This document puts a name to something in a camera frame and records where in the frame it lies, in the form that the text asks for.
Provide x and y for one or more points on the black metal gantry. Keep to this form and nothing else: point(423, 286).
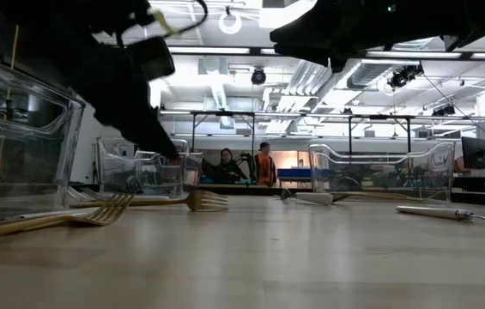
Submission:
point(225, 113)

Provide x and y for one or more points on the black table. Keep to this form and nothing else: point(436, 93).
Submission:
point(482, 180)

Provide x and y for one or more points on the black ceiling spotlight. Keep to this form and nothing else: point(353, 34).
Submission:
point(258, 76)

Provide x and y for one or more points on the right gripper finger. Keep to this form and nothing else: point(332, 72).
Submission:
point(311, 40)

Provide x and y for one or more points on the gold fork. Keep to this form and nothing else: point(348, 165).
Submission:
point(388, 197)
point(207, 201)
point(96, 216)

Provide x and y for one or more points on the overhead LED light rail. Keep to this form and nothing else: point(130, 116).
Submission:
point(207, 50)

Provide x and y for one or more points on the clear plastic bin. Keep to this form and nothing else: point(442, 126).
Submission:
point(113, 171)
point(396, 171)
point(23, 171)

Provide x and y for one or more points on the small black track lights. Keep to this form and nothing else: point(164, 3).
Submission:
point(444, 110)

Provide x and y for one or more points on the black computer monitor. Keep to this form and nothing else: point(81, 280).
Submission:
point(476, 152)

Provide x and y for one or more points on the yellow tape label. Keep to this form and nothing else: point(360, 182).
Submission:
point(162, 23)

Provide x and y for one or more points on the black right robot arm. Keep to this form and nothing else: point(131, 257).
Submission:
point(461, 17)

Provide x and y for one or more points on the black track light cluster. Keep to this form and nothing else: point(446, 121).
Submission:
point(403, 77)

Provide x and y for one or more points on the black metal rig frame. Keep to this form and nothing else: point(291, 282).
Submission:
point(246, 187)

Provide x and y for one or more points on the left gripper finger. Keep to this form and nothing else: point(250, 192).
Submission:
point(139, 126)

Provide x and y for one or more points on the blue storage bin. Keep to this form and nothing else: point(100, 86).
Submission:
point(293, 173)

